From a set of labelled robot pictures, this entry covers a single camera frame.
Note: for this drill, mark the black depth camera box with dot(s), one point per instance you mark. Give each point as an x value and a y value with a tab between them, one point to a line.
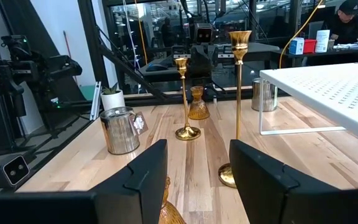
9	172

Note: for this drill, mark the silver aluminium extrusion bar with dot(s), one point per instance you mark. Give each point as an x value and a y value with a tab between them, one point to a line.
96	101

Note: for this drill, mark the person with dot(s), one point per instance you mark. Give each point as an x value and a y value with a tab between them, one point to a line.
345	29

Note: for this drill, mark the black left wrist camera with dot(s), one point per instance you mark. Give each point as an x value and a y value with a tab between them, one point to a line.
204	33

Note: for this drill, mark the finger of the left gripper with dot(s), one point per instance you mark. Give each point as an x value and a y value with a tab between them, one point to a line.
196	62
206	62

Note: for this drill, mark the small plant in white pot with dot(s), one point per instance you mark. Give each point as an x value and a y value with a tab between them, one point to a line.
113	101

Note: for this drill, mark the grey laptop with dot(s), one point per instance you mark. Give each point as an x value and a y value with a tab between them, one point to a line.
315	30

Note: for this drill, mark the black neighbouring robot arm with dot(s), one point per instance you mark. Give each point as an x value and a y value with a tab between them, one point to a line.
42	71

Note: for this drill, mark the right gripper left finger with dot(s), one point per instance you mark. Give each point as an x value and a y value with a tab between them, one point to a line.
141	193

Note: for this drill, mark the white wipes canister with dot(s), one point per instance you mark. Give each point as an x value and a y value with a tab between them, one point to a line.
322	42

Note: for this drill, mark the white perforated metal shelf riser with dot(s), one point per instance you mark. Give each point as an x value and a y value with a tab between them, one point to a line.
337	93

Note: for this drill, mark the amber ribbed glass candle holder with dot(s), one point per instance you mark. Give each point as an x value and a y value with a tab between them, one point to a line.
198	109
171	214

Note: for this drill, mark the blue and white box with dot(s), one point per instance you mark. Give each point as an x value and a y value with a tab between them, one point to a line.
297	46

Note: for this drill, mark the red box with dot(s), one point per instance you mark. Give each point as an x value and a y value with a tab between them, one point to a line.
309	46

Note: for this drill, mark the black desk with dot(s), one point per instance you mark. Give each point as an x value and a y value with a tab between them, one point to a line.
337	53

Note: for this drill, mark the black computer mouse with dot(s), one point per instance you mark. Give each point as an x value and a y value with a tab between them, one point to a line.
155	67

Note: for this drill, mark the silver scented candle tin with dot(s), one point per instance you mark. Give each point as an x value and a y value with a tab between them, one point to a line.
118	133
269	96

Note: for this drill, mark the black aluminium rig frame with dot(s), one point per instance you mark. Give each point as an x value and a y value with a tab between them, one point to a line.
129	70

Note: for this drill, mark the grey desk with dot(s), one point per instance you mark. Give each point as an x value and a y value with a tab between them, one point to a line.
148	74

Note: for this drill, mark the tall brass candlestick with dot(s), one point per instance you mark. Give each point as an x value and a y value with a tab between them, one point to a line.
240	46

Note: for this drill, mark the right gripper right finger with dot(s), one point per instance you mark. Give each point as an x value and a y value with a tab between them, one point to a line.
266	193

